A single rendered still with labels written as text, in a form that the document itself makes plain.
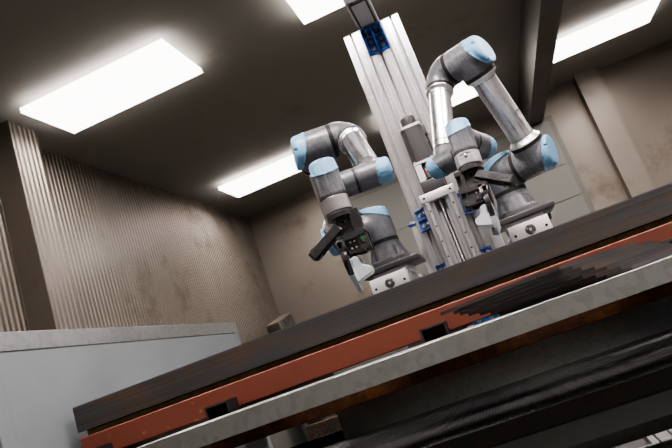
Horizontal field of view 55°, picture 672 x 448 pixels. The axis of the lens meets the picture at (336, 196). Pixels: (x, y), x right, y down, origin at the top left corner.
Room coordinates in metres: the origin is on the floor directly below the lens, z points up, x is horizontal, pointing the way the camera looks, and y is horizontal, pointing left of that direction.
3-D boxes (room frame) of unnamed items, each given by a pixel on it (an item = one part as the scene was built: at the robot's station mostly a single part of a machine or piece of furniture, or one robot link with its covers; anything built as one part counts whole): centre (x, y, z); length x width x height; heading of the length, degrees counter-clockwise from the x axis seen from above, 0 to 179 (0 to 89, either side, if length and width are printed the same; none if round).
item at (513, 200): (2.31, -0.60, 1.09); 0.15 x 0.15 x 0.10
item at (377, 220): (2.40, -0.10, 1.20); 0.13 x 0.12 x 0.14; 91
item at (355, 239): (1.65, 0.00, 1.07); 0.09 x 0.08 x 0.12; 81
